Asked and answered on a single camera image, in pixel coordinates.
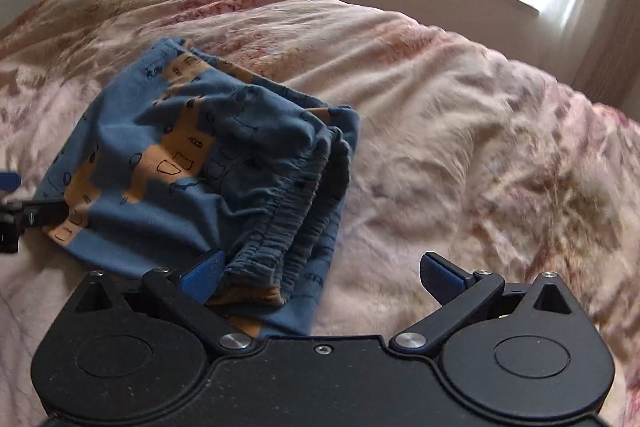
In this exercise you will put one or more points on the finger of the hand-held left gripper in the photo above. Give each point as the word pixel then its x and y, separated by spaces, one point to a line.
pixel 40 213
pixel 9 181

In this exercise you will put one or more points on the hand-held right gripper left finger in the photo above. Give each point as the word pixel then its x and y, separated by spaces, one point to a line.
pixel 201 278

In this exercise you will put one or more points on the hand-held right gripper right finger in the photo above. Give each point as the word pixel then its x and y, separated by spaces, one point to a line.
pixel 440 278

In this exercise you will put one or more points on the blue printed pants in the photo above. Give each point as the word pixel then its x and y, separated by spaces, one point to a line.
pixel 150 122

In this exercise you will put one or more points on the floral pink blanket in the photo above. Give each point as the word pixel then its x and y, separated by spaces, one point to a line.
pixel 475 147

